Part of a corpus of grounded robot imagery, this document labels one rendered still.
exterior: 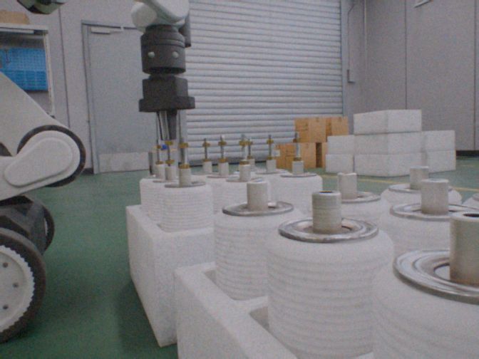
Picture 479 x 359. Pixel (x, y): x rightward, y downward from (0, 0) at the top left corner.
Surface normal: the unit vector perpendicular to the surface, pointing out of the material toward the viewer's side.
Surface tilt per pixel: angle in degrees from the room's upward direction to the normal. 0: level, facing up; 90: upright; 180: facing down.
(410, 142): 90
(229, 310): 0
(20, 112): 90
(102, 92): 90
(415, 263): 0
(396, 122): 90
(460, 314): 43
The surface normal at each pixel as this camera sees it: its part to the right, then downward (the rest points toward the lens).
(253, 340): -0.04, -0.99
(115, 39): 0.41, 0.06
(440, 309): -0.52, -0.67
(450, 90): -0.91, 0.07
